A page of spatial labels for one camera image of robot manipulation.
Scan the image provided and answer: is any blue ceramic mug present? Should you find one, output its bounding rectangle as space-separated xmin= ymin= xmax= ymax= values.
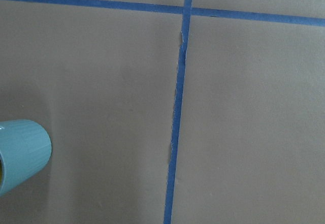
xmin=1 ymin=119 xmax=52 ymax=196

